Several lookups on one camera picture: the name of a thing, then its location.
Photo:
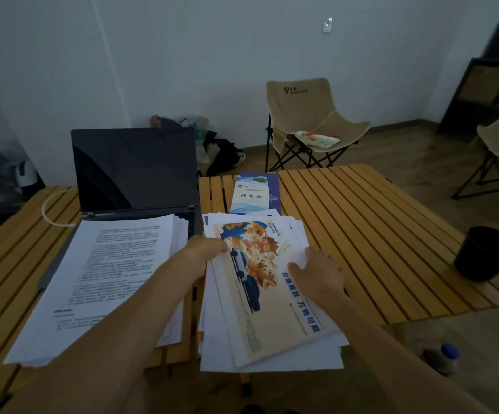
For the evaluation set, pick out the person's left hand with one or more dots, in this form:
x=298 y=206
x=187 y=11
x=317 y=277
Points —
x=202 y=252

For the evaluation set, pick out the grey laptop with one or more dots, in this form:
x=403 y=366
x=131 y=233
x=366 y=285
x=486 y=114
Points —
x=133 y=168

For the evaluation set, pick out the white wall hook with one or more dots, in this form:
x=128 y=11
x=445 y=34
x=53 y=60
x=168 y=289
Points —
x=327 y=25

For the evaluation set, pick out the wooden slatted table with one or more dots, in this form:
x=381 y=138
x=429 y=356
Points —
x=383 y=237

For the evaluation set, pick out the person's right forearm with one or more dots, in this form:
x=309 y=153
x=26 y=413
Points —
x=396 y=366

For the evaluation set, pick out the colourful illustrated leaflet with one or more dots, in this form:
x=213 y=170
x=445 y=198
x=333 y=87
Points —
x=258 y=314

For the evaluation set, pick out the thin stack of sorted sheets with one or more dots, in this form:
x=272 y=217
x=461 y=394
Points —
x=215 y=349

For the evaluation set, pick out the black plastic pot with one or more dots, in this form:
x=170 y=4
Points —
x=486 y=254

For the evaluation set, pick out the person's left forearm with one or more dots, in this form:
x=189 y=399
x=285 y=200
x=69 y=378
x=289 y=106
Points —
x=111 y=340

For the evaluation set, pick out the woven storage basket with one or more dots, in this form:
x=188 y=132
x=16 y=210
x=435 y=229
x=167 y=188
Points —
x=484 y=85

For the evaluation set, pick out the person's right black shoe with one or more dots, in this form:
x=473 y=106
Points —
x=253 y=410

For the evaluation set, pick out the white and black appliance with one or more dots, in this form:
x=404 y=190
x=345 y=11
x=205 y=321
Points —
x=25 y=174

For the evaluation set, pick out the sorted text document stack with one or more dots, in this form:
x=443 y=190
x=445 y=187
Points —
x=102 y=263

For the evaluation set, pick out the person's right hand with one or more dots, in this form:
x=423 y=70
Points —
x=318 y=280

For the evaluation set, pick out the red and white booklet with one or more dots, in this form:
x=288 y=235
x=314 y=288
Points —
x=317 y=140

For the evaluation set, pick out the dark bottle with blue cap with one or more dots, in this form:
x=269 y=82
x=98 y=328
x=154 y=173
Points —
x=443 y=360

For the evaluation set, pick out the blue booklet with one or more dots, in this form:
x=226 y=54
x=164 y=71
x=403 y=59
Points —
x=249 y=196

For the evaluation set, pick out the black shelf unit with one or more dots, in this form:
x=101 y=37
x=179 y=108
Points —
x=452 y=120

